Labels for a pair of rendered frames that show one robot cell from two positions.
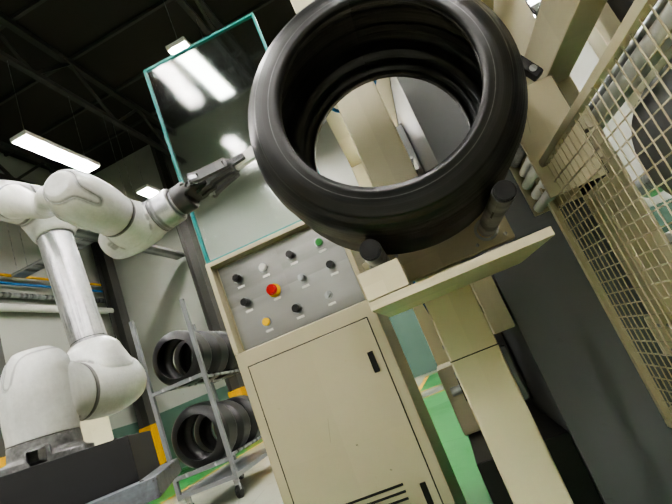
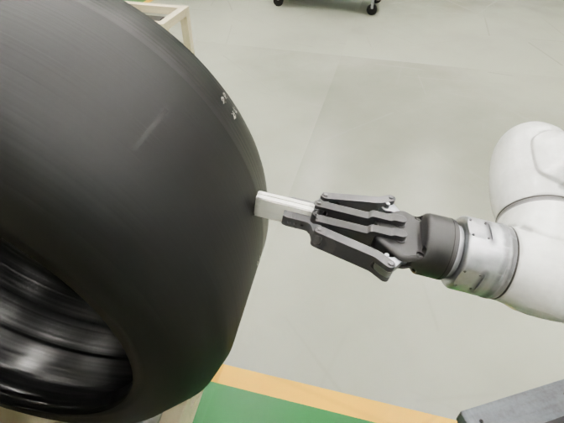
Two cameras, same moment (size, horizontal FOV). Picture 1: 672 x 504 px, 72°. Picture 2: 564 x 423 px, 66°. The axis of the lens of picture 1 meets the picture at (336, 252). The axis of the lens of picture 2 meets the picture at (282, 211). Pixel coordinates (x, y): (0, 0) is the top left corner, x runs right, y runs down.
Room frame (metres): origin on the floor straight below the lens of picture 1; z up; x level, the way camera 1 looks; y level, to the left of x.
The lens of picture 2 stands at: (1.40, 0.13, 1.59)
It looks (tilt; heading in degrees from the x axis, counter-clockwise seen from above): 41 degrees down; 183
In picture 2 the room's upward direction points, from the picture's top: 1 degrees clockwise
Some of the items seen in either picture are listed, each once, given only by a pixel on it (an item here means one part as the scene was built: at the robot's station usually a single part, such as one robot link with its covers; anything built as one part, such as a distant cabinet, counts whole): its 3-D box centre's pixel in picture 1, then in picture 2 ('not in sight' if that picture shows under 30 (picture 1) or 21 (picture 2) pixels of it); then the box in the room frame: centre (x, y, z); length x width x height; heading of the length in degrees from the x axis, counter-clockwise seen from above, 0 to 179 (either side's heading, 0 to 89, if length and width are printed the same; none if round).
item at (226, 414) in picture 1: (213, 396); not in sight; (5.06, 1.81, 0.96); 1.30 x 0.62 x 1.92; 173
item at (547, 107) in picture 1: (542, 149); not in sight; (1.22, -0.63, 1.05); 0.20 x 0.15 x 0.30; 172
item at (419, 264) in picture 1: (436, 251); not in sight; (1.23, -0.25, 0.90); 0.40 x 0.03 x 0.10; 82
